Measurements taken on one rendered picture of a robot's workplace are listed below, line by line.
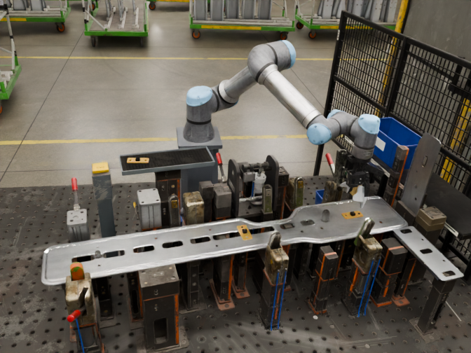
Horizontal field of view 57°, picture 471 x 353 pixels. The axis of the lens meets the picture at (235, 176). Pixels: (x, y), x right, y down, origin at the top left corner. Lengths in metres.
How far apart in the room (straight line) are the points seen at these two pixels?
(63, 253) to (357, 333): 1.11
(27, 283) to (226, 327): 0.83
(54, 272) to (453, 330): 1.48
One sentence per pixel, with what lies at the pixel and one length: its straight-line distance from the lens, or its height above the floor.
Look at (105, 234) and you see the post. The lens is 1.92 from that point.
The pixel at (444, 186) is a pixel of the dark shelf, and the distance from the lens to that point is 2.16.
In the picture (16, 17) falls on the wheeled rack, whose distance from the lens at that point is 8.75.
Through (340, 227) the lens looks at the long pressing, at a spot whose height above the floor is 1.00.
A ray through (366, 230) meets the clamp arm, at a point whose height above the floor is 1.07.
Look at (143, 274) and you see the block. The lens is 1.46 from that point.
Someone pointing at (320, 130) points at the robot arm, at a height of 1.41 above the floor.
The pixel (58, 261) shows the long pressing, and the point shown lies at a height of 1.00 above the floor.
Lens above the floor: 2.04
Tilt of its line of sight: 31 degrees down
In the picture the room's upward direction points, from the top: 4 degrees clockwise
